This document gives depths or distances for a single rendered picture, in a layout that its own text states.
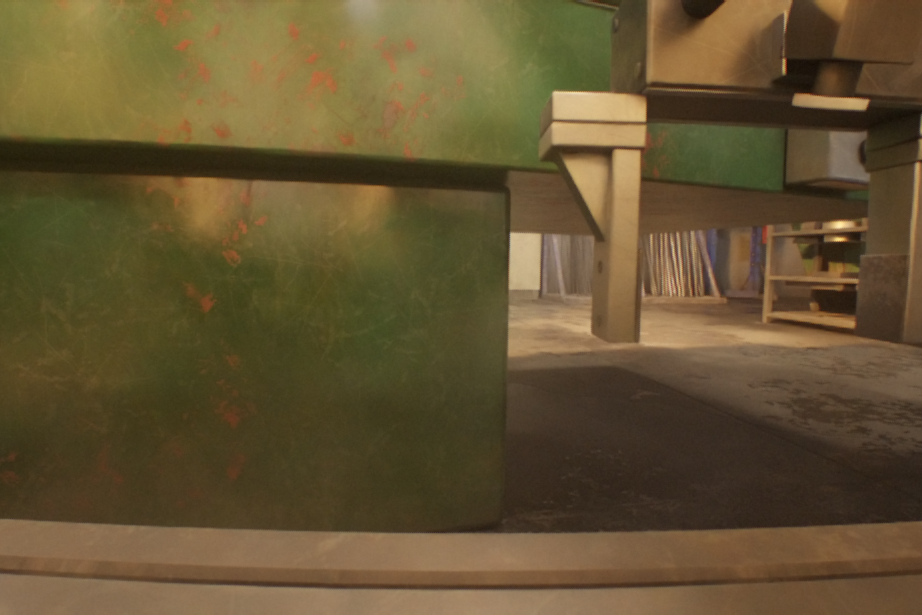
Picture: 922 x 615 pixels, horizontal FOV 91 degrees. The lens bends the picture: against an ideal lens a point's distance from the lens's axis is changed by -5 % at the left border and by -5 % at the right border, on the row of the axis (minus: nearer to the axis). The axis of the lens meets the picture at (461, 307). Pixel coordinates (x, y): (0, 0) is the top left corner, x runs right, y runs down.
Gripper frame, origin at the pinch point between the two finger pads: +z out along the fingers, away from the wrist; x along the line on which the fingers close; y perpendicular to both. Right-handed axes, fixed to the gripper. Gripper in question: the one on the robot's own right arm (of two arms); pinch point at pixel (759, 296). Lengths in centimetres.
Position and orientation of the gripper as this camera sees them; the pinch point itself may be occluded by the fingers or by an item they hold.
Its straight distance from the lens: 25.3
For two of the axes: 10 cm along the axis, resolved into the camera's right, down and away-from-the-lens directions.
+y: 0.1, 0.9, -10.0
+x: 10.0, 0.1, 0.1
